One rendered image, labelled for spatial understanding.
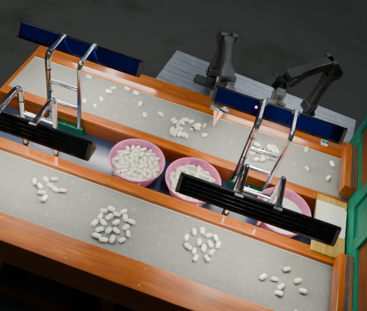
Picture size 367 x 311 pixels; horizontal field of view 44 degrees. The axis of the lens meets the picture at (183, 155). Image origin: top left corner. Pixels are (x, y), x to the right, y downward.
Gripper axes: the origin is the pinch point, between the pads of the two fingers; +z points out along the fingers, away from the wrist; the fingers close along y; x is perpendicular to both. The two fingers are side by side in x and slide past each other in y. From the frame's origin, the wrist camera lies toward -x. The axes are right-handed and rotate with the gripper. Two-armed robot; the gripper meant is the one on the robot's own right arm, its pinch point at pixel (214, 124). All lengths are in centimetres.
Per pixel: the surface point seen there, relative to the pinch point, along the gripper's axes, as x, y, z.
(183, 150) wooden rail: -10.3, -9.7, 18.1
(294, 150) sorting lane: 9.9, 44.6, -1.2
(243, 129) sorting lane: 12.2, 15.9, -3.3
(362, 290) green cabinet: -58, 74, 47
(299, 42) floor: 220, 50, -123
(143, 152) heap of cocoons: -11.0, -28.4, 25.2
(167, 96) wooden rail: 14.3, -29.1, -7.5
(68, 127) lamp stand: -8, -68, 26
